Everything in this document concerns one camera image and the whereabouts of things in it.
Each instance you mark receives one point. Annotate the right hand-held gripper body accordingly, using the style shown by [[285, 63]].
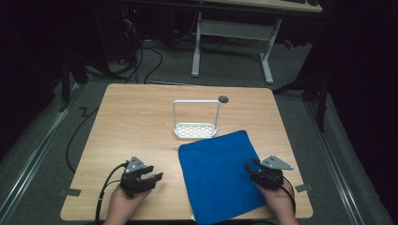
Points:
[[270, 178]]

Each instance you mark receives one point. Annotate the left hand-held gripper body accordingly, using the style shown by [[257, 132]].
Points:
[[133, 181]]

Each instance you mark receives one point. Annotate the blue towel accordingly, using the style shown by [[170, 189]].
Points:
[[219, 178]]

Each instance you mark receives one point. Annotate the person's left hand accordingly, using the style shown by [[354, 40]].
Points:
[[122, 206]]

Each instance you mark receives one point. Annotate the person's right hand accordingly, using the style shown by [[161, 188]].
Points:
[[280, 204]]

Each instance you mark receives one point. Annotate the grey tape piece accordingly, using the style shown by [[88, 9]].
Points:
[[303, 187], [71, 192]]

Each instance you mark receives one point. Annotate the black metal stand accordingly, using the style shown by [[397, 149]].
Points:
[[65, 84], [320, 100]]

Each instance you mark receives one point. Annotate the small red object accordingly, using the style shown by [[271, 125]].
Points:
[[288, 43]]

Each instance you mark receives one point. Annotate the white-legged background desk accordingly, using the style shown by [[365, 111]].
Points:
[[234, 29]]

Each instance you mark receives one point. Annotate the metal floor rail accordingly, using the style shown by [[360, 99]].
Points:
[[336, 165], [34, 156]]

